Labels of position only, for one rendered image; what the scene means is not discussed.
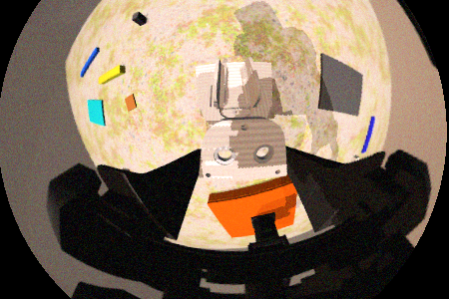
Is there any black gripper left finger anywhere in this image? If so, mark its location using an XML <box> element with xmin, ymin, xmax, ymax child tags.
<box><xmin>97</xmin><ymin>149</ymin><xmax>202</xmax><ymax>241</ymax></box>

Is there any teal flat plate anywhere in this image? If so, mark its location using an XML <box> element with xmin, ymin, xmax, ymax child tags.
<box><xmin>88</xmin><ymin>99</ymin><xmax>107</xmax><ymax>127</ymax></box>

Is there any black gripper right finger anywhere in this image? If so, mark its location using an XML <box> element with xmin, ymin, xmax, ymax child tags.
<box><xmin>285</xmin><ymin>147</ymin><xmax>386</xmax><ymax>233</ymax></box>

